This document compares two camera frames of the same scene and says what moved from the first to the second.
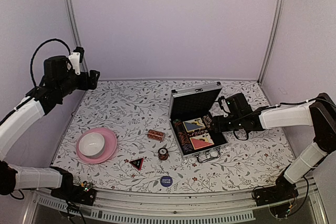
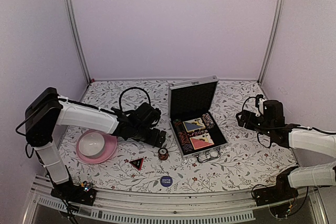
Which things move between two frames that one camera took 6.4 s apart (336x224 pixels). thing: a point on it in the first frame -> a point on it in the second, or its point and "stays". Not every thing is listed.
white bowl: [92, 145] stays
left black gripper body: [84, 84] -> [141, 135]
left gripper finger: [93, 82] -> [157, 144]
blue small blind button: [166, 181] stays
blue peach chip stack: [207, 120] stays
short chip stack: [163, 153] stays
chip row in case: [182, 137] stays
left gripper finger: [94, 75] -> [162, 136]
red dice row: [197, 132] stays
